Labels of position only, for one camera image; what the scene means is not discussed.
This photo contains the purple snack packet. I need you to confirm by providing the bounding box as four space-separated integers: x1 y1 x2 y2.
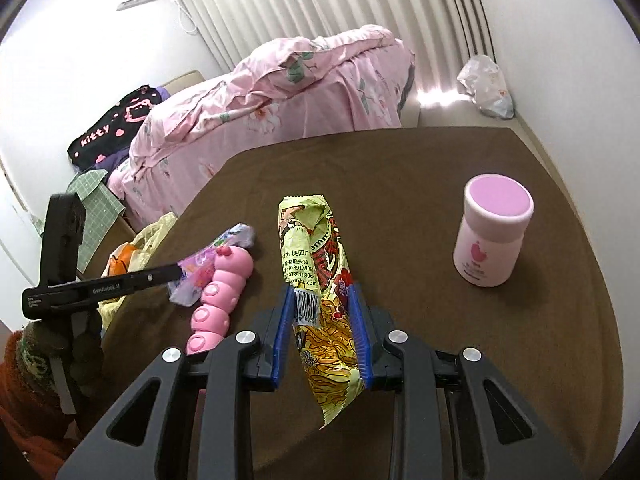
167 222 257 307

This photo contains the clear plastic bag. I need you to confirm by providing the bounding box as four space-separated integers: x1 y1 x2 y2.
455 53 516 121

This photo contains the pink caterpillar toy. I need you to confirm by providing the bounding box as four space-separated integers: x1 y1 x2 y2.
185 245 254 357

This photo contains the white pleated curtain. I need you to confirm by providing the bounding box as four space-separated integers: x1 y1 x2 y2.
172 0 497 107

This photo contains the white air conditioner cable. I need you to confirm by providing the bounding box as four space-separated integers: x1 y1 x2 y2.
176 0 202 35

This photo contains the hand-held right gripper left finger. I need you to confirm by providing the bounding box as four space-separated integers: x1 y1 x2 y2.
55 284 297 480

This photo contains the black hello kitty pillow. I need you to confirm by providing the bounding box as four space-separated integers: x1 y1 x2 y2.
67 83 169 172

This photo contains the yellow noodle snack packet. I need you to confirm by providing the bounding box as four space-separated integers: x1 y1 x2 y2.
277 194 367 431

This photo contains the beige headboard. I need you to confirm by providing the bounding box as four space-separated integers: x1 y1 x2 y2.
164 70 207 99

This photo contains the pink floral duvet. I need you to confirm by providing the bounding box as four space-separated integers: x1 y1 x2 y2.
107 24 417 222

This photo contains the wooden nightstand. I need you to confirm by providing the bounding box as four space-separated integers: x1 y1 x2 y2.
75 209 137 282

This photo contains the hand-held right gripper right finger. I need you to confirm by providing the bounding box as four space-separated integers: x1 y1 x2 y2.
347 281 584 480

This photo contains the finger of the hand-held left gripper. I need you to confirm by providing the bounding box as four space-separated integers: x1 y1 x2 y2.
119 263 184 298

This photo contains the green checked cloth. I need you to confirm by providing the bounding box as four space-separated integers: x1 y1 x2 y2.
37 168 127 272

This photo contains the person's left forearm red sleeve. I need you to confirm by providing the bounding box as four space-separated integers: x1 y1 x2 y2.
0 332 98 480

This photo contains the brown tablecloth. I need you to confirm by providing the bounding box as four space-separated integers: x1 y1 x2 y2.
100 126 626 480

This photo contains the yellow-green plastic bag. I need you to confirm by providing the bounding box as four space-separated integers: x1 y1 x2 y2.
96 211 179 332

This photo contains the person's left hand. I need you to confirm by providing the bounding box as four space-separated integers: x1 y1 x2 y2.
12 310 107 415

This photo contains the white jar with pink lid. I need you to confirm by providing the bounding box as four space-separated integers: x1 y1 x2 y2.
452 173 535 289

